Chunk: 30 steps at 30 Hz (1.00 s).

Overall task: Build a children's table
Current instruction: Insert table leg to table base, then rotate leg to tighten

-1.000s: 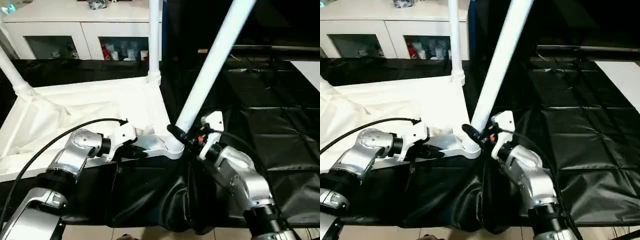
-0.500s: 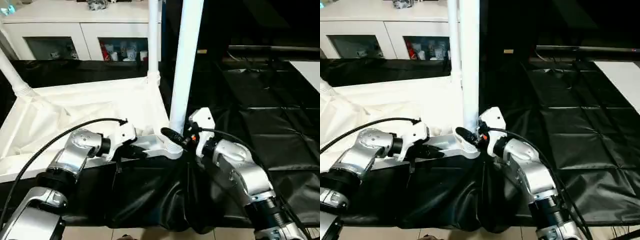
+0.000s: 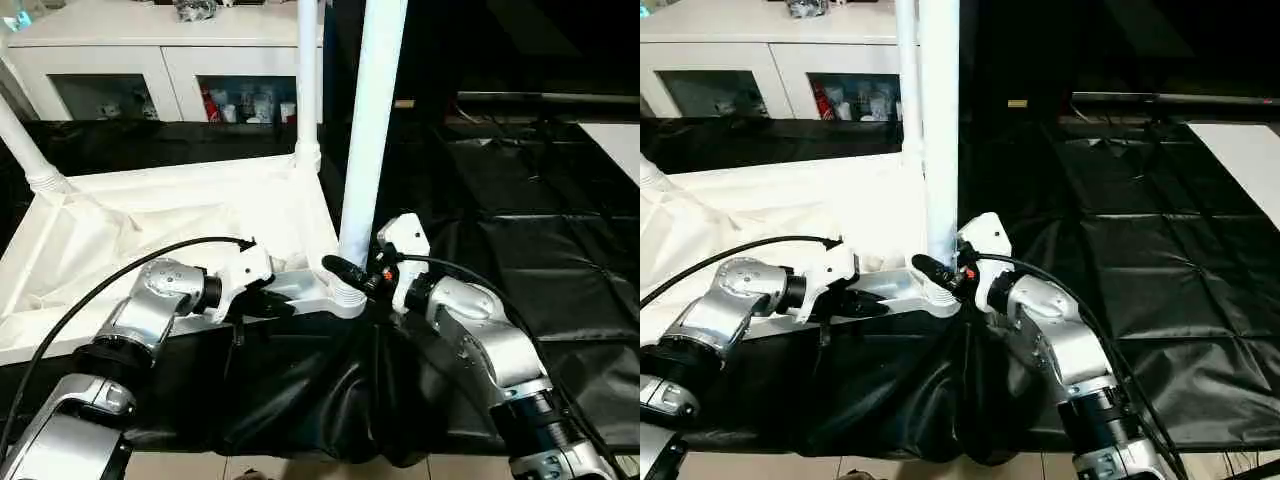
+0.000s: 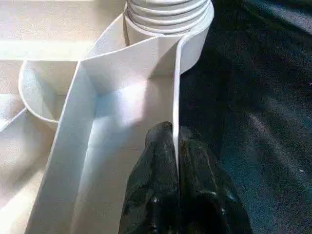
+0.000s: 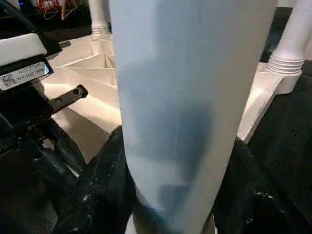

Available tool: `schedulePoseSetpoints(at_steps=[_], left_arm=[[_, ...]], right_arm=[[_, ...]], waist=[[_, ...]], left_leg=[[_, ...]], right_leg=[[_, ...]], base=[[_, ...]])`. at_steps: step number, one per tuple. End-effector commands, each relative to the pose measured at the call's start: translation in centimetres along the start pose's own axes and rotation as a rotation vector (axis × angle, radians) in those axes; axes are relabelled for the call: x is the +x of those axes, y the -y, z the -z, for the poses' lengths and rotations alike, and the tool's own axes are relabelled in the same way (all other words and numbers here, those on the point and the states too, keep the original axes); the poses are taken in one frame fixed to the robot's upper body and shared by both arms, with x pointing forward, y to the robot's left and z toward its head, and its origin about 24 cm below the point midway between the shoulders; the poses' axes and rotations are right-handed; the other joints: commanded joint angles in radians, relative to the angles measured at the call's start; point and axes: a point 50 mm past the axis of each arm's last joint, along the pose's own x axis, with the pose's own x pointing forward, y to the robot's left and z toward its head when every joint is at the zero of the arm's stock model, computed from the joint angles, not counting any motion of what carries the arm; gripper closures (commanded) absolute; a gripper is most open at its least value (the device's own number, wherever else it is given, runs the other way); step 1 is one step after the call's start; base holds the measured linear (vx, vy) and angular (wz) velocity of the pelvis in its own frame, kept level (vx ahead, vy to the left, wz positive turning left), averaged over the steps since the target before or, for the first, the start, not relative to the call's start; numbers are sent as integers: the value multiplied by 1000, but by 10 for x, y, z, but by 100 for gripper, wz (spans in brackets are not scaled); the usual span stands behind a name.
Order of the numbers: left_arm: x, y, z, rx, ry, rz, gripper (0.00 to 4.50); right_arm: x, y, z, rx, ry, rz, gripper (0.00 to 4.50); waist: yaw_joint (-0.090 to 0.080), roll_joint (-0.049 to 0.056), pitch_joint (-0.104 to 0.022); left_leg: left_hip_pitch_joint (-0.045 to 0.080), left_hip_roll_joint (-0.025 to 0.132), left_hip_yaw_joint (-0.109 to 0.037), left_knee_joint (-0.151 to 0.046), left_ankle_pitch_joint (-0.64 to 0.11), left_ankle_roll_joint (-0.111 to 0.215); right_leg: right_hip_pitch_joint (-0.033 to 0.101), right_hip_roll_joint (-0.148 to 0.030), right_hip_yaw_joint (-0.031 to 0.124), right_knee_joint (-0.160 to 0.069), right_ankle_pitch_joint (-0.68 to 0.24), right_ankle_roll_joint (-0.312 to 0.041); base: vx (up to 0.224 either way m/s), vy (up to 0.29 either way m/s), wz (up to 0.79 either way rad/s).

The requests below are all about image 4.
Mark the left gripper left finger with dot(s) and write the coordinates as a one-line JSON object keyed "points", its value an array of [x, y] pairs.
{"points": [[153, 190]]}

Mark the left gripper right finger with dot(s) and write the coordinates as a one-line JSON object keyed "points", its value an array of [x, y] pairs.
{"points": [[207, 195]]}

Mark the white plastic table top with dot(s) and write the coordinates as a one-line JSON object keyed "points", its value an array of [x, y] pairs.
{"points": [[73, 146]]}

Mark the white plastic table leg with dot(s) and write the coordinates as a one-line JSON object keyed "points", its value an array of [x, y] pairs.
{"points": [[168, 12]]}

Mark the black plastic mat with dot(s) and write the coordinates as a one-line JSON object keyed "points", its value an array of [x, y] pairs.
{"points": [[263, 122]]}

